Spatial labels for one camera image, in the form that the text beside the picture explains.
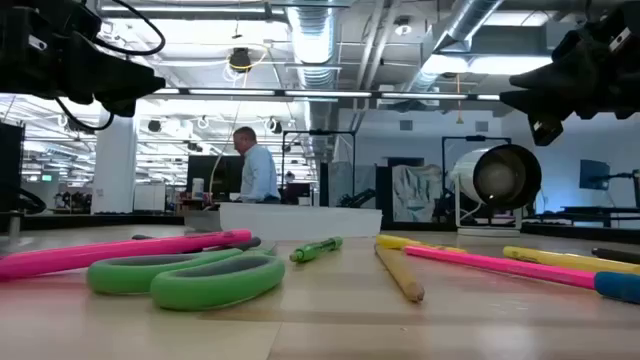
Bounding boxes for black screen panel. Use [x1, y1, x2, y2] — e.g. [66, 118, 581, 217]
[0, 121, 26, 215]

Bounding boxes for clear plastic supply box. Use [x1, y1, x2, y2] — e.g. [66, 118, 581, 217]
[182, 201, 384, 242]

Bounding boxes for black stand frame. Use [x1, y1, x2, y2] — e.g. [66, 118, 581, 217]
[281, 128, 358, 206]
[440, 134, 513, 224]

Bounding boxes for pink highlighter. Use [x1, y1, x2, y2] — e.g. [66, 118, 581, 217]
[0, 228, 254, 282]

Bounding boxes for dark wall monitor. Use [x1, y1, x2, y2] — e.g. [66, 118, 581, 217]
[578, 158, 612, 192]

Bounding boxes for pink pen blue cap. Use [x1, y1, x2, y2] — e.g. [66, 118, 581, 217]
[403, 244, 640, 305]

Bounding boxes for green mechanical pencil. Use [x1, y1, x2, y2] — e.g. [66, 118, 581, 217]
[288, 236, 345, 265]

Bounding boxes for yellow pen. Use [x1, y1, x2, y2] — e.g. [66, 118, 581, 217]
[502, 245, 640, 276]

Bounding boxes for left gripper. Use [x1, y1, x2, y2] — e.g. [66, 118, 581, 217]
[0, 0, 166, 119]

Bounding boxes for black computer monitor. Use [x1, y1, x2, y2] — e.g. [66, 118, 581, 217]
[186, 154, 251, 202]

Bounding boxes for white pillar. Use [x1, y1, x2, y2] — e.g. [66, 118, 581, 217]
[91, 107, 140, 215]

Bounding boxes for silver ceiling air duct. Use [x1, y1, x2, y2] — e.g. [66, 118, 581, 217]
[394, 0, 506, 109]
[285, 0, 342, 161]

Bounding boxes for black ceiling camera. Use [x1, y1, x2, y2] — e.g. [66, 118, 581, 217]
[228, 46, 253, 74]

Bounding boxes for black work table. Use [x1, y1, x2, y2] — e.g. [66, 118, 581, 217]
[523, 203, 640, 227]

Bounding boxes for LED light bar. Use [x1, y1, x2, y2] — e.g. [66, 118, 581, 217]
[147, 87, 502, 102]

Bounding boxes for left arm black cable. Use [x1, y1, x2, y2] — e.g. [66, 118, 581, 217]
[54, 0, 167, 132]

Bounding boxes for white cabinet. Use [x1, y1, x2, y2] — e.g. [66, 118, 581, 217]
[132, 183, 168, 213]

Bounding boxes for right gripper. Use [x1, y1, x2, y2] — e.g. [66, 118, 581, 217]
[499, 0, 640, 147]

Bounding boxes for black pen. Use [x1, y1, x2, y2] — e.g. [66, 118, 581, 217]
[591, 247, 640, 265]

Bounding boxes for yellow highlighter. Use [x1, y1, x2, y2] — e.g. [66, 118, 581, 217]
[374, 233, 469, 255]

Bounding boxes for yellow wooden pencil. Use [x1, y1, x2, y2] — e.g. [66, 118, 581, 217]
[373, 243, 426, 304]

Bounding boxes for person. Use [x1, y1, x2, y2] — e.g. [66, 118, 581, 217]
[232, 125, 282, 205]

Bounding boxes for green-handled scissors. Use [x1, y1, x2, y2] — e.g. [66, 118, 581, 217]
[86, 243, 287, 312]

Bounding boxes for silver tarp cover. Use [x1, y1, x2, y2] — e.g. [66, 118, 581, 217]
[391, 163, 445, 224]

